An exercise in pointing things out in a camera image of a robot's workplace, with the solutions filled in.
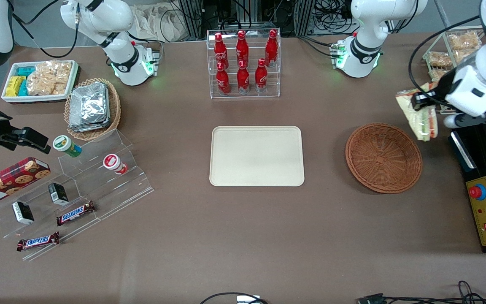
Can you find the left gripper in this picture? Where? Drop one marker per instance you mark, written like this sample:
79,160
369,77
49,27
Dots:
444,89

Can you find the plastic sandwich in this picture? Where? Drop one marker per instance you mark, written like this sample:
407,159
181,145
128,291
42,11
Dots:
412,117

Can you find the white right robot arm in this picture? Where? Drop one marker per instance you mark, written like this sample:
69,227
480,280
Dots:
116,17

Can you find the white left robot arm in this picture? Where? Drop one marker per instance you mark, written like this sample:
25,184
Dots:
363,25

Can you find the white rectangular snack tray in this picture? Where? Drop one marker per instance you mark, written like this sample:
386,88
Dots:
40,98

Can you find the brown wicker basket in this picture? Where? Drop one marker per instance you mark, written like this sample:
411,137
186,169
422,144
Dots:
384,158

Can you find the light wicker basket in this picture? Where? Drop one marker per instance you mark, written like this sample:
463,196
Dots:
114,105

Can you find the beige plastic tray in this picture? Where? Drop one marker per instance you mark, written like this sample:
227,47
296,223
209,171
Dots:
255,156

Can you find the clear bag of crackers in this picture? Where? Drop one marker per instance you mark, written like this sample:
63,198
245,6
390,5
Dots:
440,59
464,41
438,75
464,55

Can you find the red Walkers cookie box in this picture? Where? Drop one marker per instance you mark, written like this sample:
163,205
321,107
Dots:
11,181

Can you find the green lidded snack cup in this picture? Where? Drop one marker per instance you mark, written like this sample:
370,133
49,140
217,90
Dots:
66,145

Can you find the teal snack pack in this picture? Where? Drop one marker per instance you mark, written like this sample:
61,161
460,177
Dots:
23,88
26,71

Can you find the yellow snack pack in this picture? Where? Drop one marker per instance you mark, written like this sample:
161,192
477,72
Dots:
14,86

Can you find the small black box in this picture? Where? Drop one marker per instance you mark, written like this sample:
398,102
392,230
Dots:
23,212
58,193

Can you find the clear rice cracker bag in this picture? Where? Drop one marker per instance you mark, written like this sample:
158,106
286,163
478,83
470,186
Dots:
49,78

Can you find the silver foil packs stack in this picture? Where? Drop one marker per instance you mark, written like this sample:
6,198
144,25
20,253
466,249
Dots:
89,107

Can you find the black control box yellow panel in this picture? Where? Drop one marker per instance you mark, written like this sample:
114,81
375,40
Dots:
479,160

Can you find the Snickers chocolate bar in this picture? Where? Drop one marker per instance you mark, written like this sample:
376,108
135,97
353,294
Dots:
75,213
37,241

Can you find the red lidded snack cup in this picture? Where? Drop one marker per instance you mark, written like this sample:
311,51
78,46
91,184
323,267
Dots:
113,163

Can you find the clear acrylic stepped display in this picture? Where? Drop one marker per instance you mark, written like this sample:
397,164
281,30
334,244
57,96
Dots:
112,194

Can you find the red emergency stop button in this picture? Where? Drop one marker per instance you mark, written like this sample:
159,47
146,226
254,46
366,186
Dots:
477,192

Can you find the clear acrylic bottle rack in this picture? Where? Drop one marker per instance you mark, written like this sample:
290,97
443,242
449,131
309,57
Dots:
274,80

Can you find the red cola bottle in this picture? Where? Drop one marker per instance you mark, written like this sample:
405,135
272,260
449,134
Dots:
271,48
222,80
243,79
220,50
261,77
241,48

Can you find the beige crumpled cloth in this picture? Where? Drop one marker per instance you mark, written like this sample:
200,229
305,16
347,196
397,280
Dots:
158,21

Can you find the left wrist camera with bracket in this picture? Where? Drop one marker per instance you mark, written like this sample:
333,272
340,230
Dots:
479,119

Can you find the aluminium frame profile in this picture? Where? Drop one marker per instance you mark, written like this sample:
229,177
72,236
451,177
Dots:
191,17
304,14

